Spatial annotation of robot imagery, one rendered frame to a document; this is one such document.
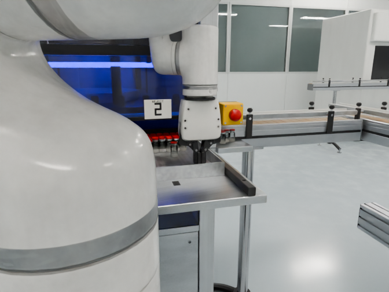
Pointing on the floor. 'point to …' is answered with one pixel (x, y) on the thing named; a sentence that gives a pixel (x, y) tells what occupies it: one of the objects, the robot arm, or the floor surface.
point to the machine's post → (206, 216)
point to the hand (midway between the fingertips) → (199, 159)
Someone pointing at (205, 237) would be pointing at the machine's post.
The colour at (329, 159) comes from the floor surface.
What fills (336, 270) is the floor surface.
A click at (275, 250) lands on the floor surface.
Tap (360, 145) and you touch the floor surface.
